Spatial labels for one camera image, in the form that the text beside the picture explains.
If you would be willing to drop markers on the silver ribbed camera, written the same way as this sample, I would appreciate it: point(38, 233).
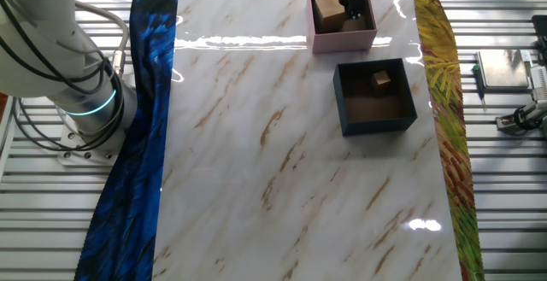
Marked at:
point(539, 80)

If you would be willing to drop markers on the blue painted cloth strip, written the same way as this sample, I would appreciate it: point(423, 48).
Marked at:
point(128, 187)

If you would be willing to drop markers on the large wooden cube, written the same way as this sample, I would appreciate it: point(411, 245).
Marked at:
point(329, 12)

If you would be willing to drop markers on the square silver metal plate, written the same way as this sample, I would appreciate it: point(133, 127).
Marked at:
point(504, 68)

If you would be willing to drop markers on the dark blue cardboard box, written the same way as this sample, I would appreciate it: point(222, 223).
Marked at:
point(376, 128)

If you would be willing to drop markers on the black device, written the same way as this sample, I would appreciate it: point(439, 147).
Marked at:
point(540, 33)

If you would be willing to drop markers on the white marble pattern mat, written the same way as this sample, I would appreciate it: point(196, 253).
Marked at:
point(299, 187)

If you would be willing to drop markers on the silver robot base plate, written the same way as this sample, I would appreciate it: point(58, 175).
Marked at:
point(72, 150)

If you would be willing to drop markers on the medium wooden cube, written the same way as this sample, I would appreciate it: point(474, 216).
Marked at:
point(381, 79)

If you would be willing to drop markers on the pink cardboard box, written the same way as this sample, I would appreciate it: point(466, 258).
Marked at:
point(342, 44)

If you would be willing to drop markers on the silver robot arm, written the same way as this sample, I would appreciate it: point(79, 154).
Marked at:
point(42, 37)

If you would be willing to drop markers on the yellow green painted cloth strip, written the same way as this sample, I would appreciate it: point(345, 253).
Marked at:
point(448, 123)

